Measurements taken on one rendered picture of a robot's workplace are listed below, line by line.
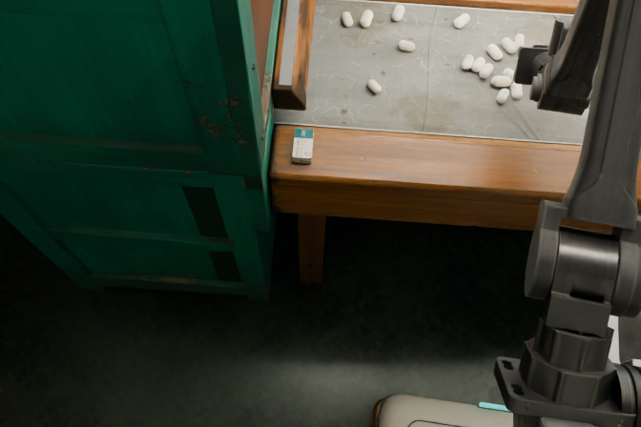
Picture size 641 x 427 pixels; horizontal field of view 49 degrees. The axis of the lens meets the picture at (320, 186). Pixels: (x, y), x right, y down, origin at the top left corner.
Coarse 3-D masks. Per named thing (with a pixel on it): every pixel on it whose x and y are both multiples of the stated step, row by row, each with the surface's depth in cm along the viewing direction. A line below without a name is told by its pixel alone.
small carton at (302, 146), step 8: (296, 128) 125; (296, 136) 125; (304, 136) 125; (312, 136) 125; (296, 144) 124; (304, 144) 124; (312, 144) 124; (296, 152) 123; (304, 152) 123; (296, 160) 124; (304, 160) 124
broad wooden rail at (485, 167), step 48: (288, 144) 126; (336, 144) 126; (384, 144) 127; (432, 144) 127; (480, 144) 127; (528, 144) 128; (288, 192) 130; (336, 192) 128; (384, 192) 126; (432, 192) 125; (480, 192) 124; (528, 192) 123
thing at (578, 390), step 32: (544, 352) 67; (576, 352) 65; (608, 352) 65; (512, 384) 68; (544, 384) 66; (576, 384) 65; (608, 384) 66; (544, 416) 65; (576, 416) 65; (608, 416) 65
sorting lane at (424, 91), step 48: (336, 0) 142; (336, 48) 138; (384, 48) 138; (432, 48) 138; (480, 48) 138; (336, 96) 133; (384, 96) 133; (432, 96) 134; (480, 96) 134; (528, 96) 134; (576, 144) 130
